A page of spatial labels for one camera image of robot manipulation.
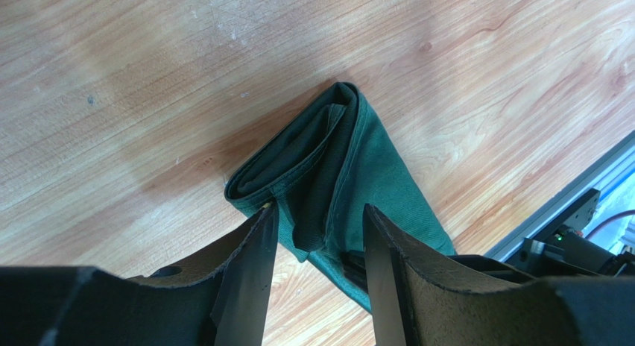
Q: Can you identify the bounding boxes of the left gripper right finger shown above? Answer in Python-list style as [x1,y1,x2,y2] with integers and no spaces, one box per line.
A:
[363,205,634,345]

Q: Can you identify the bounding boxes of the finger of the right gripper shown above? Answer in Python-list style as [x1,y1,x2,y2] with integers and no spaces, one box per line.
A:
[341,251,367,292]

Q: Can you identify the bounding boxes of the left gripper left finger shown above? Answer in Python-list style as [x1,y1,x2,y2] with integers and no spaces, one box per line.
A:
[1,205,278,345]

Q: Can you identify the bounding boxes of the dark green cloth napkin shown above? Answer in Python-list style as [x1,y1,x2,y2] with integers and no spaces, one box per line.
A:
[224,82,455,309]

